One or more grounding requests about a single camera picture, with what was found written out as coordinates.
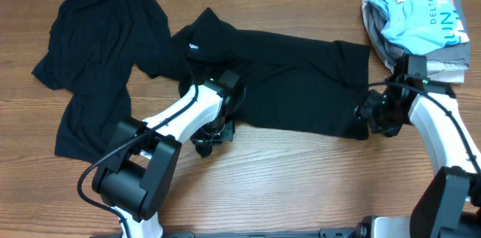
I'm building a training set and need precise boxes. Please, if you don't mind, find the black t-shirt with logo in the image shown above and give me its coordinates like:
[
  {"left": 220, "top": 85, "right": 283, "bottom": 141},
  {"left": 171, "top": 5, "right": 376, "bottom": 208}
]
[{"left": 171, "top": 7, "right": 372, "bottom": 141}]

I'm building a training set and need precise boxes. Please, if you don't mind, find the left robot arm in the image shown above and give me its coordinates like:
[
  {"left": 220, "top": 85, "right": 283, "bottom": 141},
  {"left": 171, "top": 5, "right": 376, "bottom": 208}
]
[{"left": 92, "top": 71, "right": 247, "bottom": 237}]

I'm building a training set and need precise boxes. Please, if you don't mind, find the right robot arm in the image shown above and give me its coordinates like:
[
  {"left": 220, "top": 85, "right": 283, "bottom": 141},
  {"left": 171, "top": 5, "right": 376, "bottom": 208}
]
[{"left": 350, "top": 55, "right": 480, "bottom": 237}]

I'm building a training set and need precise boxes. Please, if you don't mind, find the white mesh folded shirt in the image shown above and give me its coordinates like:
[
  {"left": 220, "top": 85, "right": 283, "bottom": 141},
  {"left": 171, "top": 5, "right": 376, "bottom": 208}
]
[{"left": 362, "top": 0, "right": 471, "bottom": 83}]

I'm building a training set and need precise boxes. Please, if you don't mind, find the dark grey folded shirt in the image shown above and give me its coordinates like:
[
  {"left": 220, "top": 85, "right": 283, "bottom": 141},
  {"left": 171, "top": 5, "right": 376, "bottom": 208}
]
[{"left": 366, "top": 0, "right": 471, "bottom": 74}]

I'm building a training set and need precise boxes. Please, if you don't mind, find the light blue folded t-shirt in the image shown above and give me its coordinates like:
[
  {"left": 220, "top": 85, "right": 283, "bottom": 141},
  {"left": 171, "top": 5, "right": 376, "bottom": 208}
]
[{"left": 367, "top": 0, "right": 470, "bottom": 56}]

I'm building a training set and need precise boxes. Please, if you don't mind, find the black shirt on pile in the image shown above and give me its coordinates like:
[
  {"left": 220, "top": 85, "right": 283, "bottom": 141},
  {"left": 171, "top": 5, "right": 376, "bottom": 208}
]
[{"left": 32, "top": 0, "right": 171, "bottom": 162}]

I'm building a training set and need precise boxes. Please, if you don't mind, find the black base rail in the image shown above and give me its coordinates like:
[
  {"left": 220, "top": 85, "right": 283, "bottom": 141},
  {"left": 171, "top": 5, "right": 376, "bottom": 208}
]
[{"left": 89, "top": 227, "right": 368, "bottom": 238}]

